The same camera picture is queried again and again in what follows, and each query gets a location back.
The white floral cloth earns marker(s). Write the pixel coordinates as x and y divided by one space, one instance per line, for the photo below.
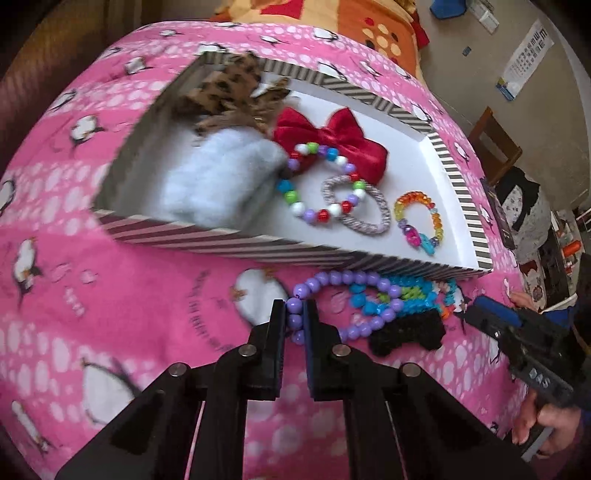
535 230

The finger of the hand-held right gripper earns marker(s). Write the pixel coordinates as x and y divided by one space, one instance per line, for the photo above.
485 323
496 307

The wall calendar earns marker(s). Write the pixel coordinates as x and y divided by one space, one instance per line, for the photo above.
526 60

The red satin bow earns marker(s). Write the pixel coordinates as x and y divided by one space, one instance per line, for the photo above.
355 138

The dark shelf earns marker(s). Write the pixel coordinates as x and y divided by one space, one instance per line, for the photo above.
556 272

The orange yellow patchwork quilt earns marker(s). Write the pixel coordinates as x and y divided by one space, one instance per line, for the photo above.
369 27

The leopard print scrunchie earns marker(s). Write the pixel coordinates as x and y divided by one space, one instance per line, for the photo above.
231 87

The dark smartphone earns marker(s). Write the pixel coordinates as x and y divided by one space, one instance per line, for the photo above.
501 217

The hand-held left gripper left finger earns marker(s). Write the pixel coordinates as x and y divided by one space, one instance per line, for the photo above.
276 360

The red cloth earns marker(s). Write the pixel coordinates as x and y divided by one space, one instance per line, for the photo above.
420 37

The orange bottle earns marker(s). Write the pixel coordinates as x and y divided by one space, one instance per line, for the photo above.
572 249

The pink penguin blanket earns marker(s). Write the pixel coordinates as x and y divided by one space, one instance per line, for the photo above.
138 300

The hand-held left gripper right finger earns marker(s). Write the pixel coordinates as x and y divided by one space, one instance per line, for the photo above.
310 360

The wooden chair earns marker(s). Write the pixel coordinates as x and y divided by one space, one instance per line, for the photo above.
501 147

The person's right hand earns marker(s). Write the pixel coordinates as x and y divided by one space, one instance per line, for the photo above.
554 422

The brown wooden panel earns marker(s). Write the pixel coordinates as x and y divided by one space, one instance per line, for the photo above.
27 83

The grey white striped box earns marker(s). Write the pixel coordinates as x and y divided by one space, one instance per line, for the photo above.
406 152

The black garment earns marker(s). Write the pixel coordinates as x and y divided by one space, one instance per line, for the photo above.
517 189

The blue bag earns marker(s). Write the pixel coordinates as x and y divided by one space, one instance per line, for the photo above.
450 9

